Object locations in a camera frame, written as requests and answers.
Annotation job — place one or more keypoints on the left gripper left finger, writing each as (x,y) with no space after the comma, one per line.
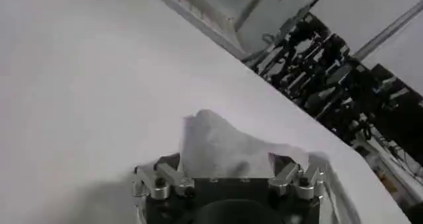
(162,185)

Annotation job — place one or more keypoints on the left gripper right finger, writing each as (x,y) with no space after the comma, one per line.
(305,185)

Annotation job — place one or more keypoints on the white cloth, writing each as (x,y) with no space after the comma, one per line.
(218,146)

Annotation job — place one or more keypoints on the grey metal pole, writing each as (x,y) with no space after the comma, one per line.
(386,32)

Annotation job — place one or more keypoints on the empty grey shelf unit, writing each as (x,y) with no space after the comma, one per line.
(251,10)

